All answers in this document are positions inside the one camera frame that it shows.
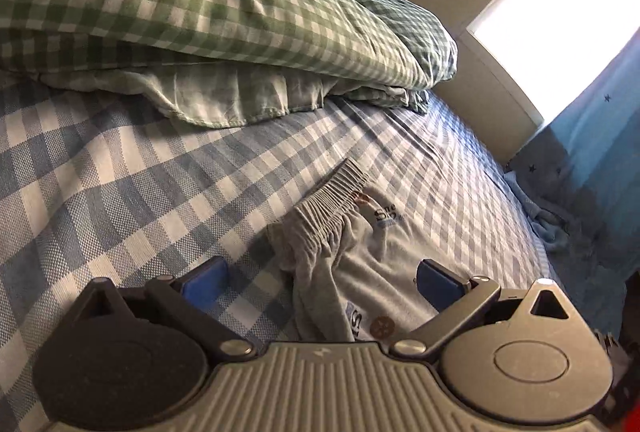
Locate window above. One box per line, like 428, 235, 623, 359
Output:
464, 0, 640, 125

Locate blue checked bed sheet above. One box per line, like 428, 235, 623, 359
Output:
0, 72, 603, 432

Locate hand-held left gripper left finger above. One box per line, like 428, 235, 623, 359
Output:
64, 256, 257, 359

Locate wide blue star curtain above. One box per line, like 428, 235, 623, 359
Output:
505, 44, 640, 285

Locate grey printed pants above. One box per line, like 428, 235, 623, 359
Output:
266, 158, 443, 344

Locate green checked duvet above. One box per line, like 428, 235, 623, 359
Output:
0, 0, 459, 129

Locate crumpled blue cloth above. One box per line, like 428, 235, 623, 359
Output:
504, 169, 626, 273

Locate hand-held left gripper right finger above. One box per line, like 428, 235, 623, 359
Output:
390, 259, 584, 358

